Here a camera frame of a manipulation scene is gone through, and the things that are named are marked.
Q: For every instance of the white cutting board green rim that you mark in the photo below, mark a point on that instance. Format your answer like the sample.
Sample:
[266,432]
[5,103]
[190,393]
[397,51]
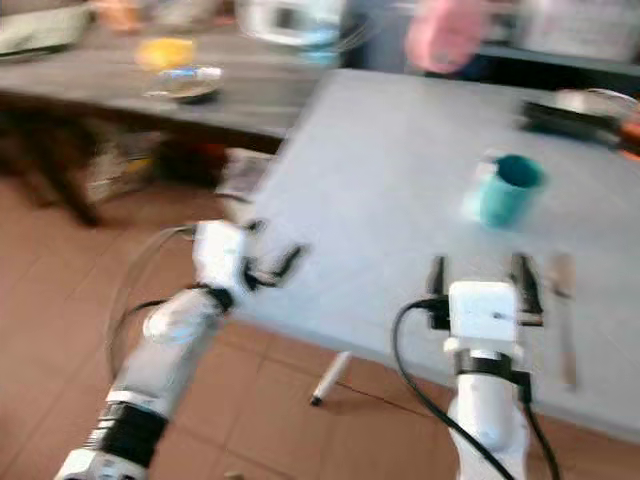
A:
[40,32]

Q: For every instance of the black tray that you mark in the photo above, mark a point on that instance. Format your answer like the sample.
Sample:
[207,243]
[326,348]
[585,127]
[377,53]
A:
[570,118]

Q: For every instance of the yellow plastic bowl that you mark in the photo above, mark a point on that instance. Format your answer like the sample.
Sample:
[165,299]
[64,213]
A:
[165,54]

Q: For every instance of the pink rounded object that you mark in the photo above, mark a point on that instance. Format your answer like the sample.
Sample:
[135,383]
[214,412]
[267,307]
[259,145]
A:
[450,35]

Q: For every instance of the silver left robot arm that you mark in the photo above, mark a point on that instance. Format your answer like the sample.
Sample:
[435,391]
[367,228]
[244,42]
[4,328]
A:
[170,360]

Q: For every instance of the round steel bowl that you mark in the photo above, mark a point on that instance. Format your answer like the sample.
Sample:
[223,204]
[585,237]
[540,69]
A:
[183,87]

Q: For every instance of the white storage box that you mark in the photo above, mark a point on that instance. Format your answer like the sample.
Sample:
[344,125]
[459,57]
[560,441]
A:
[245,178]

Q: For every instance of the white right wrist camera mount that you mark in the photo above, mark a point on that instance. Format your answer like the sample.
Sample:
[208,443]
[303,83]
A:
[485,312]

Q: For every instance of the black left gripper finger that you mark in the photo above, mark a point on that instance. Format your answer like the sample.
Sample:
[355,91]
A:
[286,265]

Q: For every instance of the dark wooden table marble top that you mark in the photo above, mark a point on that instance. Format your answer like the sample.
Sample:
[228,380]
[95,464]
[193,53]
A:
[100,85]

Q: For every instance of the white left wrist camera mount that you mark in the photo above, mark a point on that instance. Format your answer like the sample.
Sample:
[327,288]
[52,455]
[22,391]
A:
[220,255]

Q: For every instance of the white food processor steel jug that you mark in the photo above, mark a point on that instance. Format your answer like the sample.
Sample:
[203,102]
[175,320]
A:
[275,22]

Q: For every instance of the silver table knife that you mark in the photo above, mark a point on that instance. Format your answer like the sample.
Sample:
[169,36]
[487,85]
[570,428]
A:
[563,280]

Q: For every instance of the printed plastic bag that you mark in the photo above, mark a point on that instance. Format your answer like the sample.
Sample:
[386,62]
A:
[120,165]

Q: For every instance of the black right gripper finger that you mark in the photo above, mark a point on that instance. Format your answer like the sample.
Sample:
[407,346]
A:
[528,290]
[436,280]

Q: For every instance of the white folding table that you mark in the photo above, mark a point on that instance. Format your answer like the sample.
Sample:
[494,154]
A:
[390,180]

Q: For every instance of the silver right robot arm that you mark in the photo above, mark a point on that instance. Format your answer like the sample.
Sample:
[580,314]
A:
[490,430]

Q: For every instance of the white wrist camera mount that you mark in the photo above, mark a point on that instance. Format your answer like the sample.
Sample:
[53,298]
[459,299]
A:
[220,255]
[485,312]

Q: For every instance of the teal mug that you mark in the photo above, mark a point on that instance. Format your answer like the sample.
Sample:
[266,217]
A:
[510,200]

